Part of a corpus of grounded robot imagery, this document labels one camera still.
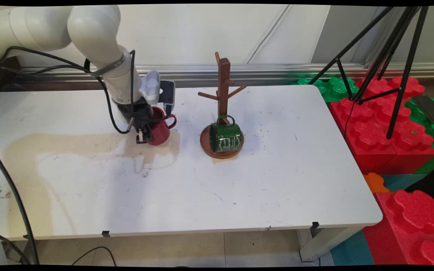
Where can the brown wooden mug tree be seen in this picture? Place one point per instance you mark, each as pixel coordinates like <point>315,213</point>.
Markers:
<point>223,86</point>

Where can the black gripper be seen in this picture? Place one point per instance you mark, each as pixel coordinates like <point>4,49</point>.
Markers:
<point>138,113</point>

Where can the aluminium rail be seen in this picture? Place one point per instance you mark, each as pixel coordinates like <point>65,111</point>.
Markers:
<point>277,71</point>

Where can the white table leg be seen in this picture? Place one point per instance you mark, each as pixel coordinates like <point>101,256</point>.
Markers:
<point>326,242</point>

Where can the large red foam block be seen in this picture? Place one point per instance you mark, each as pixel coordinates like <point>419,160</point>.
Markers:
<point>375,135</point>

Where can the black tripod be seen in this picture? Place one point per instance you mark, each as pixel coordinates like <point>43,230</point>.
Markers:
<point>401,67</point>

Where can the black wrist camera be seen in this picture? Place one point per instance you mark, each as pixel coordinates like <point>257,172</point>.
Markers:
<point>167,96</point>

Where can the green mug with white print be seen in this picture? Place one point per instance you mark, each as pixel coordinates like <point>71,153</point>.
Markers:
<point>226,137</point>

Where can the teal foam mat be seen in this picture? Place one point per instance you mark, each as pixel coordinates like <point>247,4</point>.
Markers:
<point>352,250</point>
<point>399,181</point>

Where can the black table clip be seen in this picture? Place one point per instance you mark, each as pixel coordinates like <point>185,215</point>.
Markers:
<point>106,233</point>
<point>28,237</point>
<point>315,227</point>

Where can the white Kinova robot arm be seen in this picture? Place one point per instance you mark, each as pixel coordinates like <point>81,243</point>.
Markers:
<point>89,34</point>

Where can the red foam block with studs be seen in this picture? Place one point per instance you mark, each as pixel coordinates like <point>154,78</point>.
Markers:
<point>409,226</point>

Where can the red mug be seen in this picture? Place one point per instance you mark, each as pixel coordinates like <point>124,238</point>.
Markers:
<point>162,130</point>

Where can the orange foam piece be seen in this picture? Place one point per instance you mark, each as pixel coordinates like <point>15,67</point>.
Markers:
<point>374,182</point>

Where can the black smartphone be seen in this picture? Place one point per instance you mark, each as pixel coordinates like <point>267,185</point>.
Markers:
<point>428,108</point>

